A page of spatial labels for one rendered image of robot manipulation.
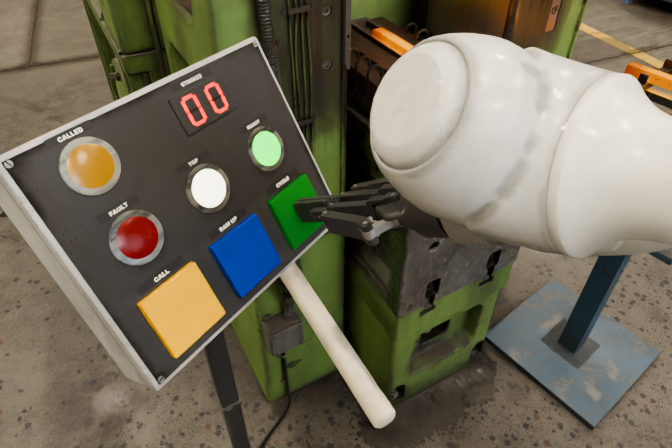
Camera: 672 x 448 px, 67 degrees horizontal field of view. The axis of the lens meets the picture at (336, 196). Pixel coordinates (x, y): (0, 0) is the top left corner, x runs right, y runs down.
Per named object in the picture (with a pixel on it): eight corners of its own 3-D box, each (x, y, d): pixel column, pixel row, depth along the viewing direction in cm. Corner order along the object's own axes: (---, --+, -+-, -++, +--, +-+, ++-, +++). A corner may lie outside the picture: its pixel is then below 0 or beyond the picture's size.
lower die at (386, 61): (492, 119, 104) (501, 81, 99) (413, 146, 97) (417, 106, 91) (380, 45, 132) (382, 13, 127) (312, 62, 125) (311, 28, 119)
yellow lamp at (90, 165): (124, 184, 51) (112, 149, 48) (75, 199, 49) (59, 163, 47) (118, 168, 53) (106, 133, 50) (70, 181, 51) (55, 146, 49)
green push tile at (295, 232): (329, 219, 71) (306, 172, 69) (295, 250, 67) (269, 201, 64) (320, 219, 73) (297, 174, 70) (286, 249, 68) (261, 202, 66)
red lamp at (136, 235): (168, 253, 54) (159, 223, 51) (122, 269, 52) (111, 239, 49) (160, 235, 56) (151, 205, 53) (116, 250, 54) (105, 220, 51)
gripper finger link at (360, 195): (404, 185, 55) (411, 178, 56) (333, 191, 63) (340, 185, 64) (418, 216, 56) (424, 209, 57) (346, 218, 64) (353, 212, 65)
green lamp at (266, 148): (288, 163, 66) (286, 135, 64) (255, 173, 65) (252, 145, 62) (279, 151, 68) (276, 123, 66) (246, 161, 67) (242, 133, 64)
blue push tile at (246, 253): (283, 261, 65) (256, 212, 63) (242, 299, 60) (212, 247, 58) (275, 261, 67) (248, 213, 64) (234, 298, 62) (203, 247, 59)
